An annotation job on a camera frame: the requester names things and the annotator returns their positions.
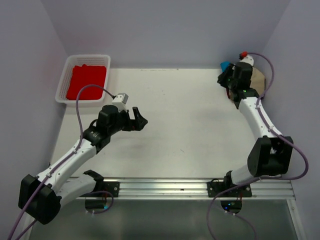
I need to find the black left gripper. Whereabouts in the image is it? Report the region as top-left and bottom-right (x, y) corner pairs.
(108, 106), (147, 135)

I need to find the beige t shirt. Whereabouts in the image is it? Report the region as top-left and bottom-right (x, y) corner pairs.
(250, 67), (266, 96)

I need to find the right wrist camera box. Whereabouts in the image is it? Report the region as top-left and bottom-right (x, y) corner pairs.
(238, 51), (255, 67)

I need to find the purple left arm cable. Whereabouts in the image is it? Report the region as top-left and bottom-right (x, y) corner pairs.
(4, 84), (118, 240)

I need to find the red folded t shirt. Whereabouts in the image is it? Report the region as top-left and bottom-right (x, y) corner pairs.
(66, 64), (107, 101)

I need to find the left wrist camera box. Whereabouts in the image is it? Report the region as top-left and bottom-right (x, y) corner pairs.
(111, 93), (129, 112)

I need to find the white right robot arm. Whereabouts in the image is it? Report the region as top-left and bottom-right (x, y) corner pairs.
(217, 61), (293, 197)

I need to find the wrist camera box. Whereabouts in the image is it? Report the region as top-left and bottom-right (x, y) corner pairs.
(111, 93), (129, 112)
(238, 51), (255, 67)

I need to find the blue folded t shirt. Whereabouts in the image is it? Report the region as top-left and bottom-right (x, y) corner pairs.
(220, 61), (234, 73)

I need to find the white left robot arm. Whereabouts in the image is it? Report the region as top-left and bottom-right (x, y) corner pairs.
(18, 105), (148, 225)

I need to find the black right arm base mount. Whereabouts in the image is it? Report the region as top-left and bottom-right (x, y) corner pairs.
(206, 171), (253, 198)

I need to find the aluminium table edge rail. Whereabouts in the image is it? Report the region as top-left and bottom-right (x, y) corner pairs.
(104, 178), (295, 200)

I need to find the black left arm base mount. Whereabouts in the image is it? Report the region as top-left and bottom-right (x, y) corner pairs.
(83, 170), (120, 198)

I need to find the white plastic basket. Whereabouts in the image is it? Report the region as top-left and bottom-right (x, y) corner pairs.
(55, 54), (111, 107)

